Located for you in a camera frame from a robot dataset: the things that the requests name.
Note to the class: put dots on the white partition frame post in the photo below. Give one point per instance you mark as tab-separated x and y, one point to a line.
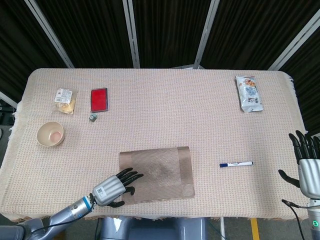
131	35
295	45
206	35
8	98
50	35

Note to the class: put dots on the brown woven placemat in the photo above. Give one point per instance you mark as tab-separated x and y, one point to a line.
162	175

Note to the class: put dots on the light brown bowl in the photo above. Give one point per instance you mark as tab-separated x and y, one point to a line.
50	135

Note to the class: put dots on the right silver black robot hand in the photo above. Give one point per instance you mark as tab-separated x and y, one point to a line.
311	177

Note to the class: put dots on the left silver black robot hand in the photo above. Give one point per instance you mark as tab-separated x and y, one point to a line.
107	191

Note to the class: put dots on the small green stamp block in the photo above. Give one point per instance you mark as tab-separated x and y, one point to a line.
93	117

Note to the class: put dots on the white marker blue cap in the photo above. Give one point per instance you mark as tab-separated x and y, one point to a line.
237	164

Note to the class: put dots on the white snack bag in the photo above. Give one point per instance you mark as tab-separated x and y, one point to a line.
250	93

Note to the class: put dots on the red ink pad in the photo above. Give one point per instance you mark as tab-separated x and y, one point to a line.
99	99

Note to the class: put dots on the clear bag of bread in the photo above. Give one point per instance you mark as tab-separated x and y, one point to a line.
64	101

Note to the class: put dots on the black pleated curtain panel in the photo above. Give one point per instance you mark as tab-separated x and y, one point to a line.
87	32
170	32
15	50
250	32
307	75

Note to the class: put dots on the grey robot torso base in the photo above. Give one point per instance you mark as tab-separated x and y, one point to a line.
150	230

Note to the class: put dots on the beige woven tablecloth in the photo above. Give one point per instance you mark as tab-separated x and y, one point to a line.
175	112

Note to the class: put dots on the white table leg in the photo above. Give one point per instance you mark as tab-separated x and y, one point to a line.
222	230

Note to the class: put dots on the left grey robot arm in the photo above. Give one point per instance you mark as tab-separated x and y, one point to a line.
67	213

